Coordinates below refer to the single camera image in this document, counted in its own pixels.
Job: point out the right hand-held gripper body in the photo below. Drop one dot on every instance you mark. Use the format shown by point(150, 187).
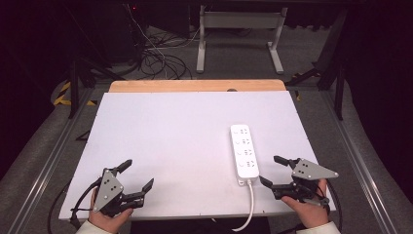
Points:
point(308, 175)

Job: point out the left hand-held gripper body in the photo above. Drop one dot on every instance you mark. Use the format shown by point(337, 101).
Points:
point(108, 191)

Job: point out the person's left hand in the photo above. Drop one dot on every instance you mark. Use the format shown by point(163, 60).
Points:
point(108, 221)

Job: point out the person's right hand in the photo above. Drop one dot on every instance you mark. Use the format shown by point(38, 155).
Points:
point(308, 213)

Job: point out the white power strip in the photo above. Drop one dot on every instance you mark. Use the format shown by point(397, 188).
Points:
point(244, 152)

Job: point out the yellow black hazard tape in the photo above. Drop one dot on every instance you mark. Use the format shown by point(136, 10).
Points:
point(63, 96)

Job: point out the black metal stand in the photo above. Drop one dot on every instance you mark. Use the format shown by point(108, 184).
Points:
point(79, 76)
point(331, 61)

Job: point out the aluminium floor rail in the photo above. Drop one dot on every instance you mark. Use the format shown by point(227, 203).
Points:
point(42, 174)
point(357, 162)

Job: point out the white metal table frame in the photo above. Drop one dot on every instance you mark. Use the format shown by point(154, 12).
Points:
point(240, 21)

